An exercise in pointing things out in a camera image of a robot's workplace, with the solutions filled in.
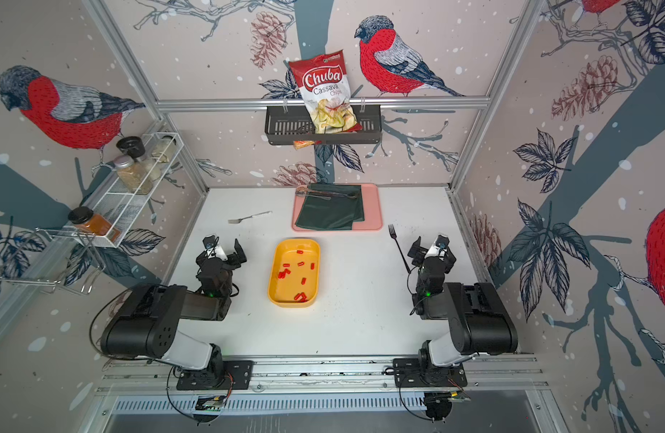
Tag yellow plastic storage box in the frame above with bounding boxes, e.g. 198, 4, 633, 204
268, 238, 321, 308

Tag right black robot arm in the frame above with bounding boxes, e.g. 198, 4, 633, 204
408, 235, 518, 369

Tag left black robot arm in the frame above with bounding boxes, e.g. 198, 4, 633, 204
100, 236, 247, 376

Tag silver metal fork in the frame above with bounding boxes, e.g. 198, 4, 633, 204
227, 210, 272, 225

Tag black plastic fork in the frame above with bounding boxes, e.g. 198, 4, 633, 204
388, 224, 412, 274

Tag pink plastic tray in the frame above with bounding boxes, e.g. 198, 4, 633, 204
291, 183, 384, 233

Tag dark green folded cloth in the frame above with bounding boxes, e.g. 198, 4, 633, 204
296, 183, 364, 231

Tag black tongs on tray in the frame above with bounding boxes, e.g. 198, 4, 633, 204
296, 186, 360, 200

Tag silver lid spice jar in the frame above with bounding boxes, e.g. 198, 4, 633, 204
114, 155, 152, 195

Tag clear pale spice jar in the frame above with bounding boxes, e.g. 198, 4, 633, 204
150, 135, 177, 164

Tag orange spice jar black lid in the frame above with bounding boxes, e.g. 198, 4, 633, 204
67, 207, 121, 242

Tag right circuit board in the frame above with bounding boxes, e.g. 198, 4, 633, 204
424, 392, 471, 422

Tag Chuba cassava chips bag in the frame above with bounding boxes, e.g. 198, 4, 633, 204
289, 51, 362, 135

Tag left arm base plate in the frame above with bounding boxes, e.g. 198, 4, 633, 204
177, 360, 254, 392

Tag white wire spice rack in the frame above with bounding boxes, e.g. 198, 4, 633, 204
80, 132, 184, 247

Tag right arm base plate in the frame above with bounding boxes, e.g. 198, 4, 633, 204
388, 357, 468, 389

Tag black wire hanging basket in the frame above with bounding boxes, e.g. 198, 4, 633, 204
264, 104, 383, 147

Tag chrome wire holder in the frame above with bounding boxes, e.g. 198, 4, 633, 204
0, 227, 106, 295

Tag aluminium frame crossbar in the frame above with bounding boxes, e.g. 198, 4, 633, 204
155, 96, 493, 113

